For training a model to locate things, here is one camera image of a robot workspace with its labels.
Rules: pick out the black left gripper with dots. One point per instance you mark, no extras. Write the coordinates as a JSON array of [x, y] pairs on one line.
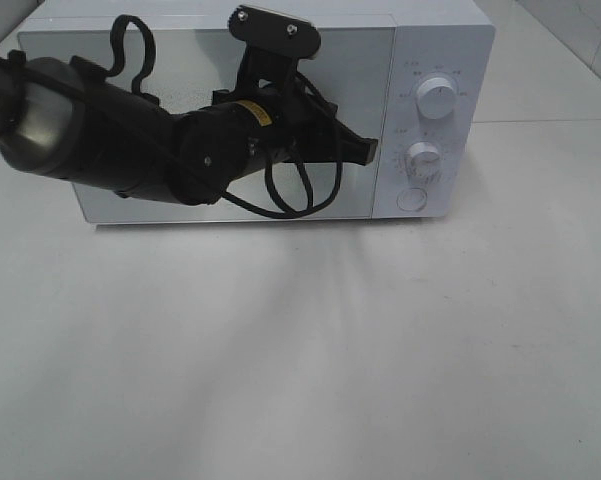
[[287, 114]]

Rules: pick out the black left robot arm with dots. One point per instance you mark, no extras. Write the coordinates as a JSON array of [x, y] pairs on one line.
[[67, 121]]

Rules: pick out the white microwave oven body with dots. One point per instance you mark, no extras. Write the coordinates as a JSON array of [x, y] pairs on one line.
[[453, 38]]

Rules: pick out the lower white timer knob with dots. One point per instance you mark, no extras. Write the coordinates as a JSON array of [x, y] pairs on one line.
[[422, 160]]

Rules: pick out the upper white power knob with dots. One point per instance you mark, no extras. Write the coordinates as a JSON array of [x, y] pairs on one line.
[[436, 96]]

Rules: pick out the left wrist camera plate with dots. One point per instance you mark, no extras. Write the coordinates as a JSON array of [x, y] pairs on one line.
[[274, 32]]

